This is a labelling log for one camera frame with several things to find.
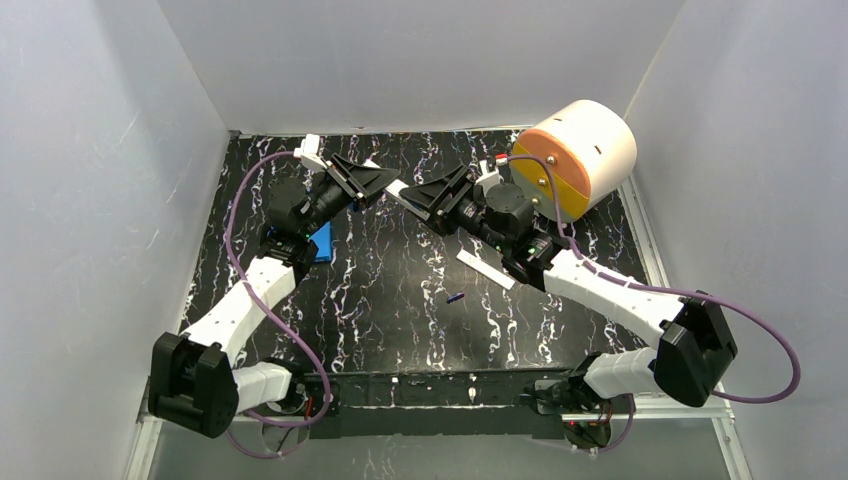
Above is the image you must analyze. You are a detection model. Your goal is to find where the white remote battery cover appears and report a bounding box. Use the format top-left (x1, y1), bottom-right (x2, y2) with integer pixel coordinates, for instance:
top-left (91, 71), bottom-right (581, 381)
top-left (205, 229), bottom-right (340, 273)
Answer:
top-left (456, 250), bottom-right (516, 291)

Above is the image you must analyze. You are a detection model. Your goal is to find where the white remote control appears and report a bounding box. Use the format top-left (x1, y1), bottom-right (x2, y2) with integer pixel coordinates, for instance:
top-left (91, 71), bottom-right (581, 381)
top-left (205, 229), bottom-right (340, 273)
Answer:
top-left (362, 160), bottom-right (430, 222)

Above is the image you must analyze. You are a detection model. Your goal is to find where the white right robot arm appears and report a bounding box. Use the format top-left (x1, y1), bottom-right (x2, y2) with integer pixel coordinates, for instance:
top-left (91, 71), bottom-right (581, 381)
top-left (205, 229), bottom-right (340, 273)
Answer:
top-left (397, 167), bottom-right (738, 414)

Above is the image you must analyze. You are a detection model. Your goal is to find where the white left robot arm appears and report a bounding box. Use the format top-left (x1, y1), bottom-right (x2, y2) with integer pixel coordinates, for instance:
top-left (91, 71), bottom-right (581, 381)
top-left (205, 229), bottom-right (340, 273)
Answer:
top-left (148, 153), bottom-right (399, 438)

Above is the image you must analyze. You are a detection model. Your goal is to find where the blue flat box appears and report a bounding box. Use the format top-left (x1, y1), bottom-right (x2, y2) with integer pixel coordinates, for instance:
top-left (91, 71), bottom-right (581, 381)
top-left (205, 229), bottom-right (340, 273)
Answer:
top-left (311, 222), bottom-right (334, 263)

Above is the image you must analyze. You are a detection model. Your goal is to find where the blue battery lower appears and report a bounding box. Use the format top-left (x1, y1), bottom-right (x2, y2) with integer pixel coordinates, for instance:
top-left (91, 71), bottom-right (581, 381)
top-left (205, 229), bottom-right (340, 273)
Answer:
top-left (446, 292), bottom-right (465, 304)

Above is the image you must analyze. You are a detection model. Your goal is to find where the white round drawer cabinet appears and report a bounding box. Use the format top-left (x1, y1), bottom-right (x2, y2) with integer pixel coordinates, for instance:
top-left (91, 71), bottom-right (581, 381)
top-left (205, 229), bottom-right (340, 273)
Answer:
top-left (510, 99), bottom-right (637, 223)

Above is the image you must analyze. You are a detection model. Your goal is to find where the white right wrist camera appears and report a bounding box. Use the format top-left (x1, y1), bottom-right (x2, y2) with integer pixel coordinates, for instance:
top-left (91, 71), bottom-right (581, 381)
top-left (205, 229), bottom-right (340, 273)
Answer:
top-left (474, 154), bottom-right (508, 198)

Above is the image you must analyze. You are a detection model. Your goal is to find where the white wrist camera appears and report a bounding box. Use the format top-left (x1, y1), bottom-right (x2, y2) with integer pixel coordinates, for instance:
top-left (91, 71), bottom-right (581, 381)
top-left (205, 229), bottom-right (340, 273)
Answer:
top-left (474, 154), bottom-right (508, 198)
top-left (293, 134), bottom-right (327, 173)

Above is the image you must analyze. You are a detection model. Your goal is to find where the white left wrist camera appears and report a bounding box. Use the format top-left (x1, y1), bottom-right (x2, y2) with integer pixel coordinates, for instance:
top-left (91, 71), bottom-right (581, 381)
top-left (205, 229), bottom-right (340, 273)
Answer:
top-left (293, 134), bottom-right (327, 173)

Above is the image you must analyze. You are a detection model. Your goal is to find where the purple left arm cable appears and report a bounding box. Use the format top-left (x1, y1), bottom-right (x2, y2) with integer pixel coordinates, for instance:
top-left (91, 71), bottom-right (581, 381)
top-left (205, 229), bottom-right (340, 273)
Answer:
top-left (223, 150), bottom-right (333, 461)

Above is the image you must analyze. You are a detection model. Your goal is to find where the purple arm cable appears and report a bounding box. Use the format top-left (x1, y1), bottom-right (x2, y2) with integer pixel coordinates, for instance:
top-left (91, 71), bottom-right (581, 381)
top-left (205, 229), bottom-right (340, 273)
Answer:
top-left (506, 154), bottom-right (802, 455)
top-left (223, 150), bottom-right (333, 461)

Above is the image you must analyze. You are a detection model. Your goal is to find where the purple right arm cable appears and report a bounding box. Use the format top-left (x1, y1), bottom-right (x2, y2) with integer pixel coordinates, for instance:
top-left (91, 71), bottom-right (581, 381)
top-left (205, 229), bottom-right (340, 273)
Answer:
top-left (506, 154), bottom-right (802, 455)

